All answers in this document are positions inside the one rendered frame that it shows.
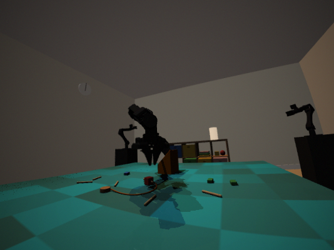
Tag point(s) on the round wooden button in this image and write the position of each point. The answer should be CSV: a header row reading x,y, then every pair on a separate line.
x,y
104,189

